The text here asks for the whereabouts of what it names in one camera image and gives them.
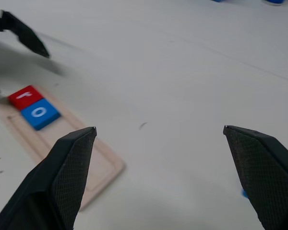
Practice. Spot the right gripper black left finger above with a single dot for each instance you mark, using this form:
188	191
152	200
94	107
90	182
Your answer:
45	187

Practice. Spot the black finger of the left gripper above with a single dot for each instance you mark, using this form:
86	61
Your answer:
24	31

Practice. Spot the light wooden letter tray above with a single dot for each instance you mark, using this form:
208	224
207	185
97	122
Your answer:
103	165

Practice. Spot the blue letter o block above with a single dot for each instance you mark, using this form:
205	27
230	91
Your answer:
39	113

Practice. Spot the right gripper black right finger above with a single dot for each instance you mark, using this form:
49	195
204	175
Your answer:
266	172

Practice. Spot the red letter r block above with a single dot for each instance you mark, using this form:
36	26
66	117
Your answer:
25	97

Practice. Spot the tall blue drink can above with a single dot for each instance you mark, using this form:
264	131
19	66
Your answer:
274	1

